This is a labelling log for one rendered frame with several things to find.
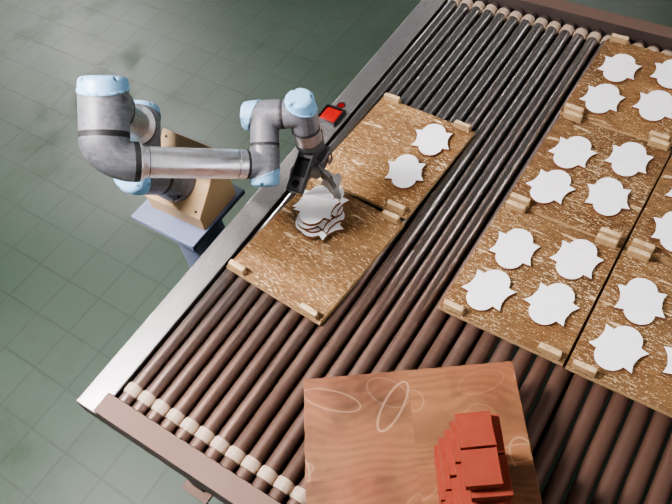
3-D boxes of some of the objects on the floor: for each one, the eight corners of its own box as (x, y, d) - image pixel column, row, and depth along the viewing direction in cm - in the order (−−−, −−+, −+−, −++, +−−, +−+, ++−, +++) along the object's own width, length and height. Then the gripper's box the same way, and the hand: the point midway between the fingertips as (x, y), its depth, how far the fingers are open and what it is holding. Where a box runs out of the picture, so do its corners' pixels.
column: (183, 348, 301) (106, 221, 231) (237, 282, 318) (181, 146, 248) (253, 389, 286) (194, 267, 216) (306, 318, 303) (267, 183, 233)
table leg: (181, 488, 266) (93, 391, 197) (201, 461, 271) (122, 357, 202) (206, 504, 261) (124, 411, 192) (225, 477, 266) (153, 376, 198)
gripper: (349, 135, 187) (356, 184, 203) (283, 120, 193) (295, 169, 209) (337, 158, 182) (345, 207, 198) (269, 141, 189) (282, 190, 205)
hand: (315, 195), depth 202 cm, fingers open, 14 cm apart
